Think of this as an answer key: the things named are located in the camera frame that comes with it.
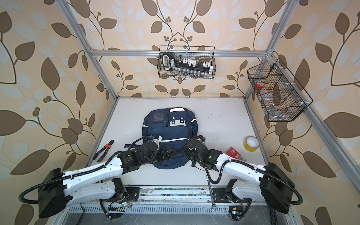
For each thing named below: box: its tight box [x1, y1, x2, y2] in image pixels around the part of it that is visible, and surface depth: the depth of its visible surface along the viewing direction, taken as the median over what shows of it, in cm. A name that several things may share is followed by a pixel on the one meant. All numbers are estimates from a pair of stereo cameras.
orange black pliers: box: [92, 140, 114, 163], surface depth 92 cm
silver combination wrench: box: [205, 174, 218, 213], surface depth 74 cm
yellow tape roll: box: [243, 135, 260, 153], surface depth 93 cm
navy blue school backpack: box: [142, 107, 199, 170], surface depth 95 cm
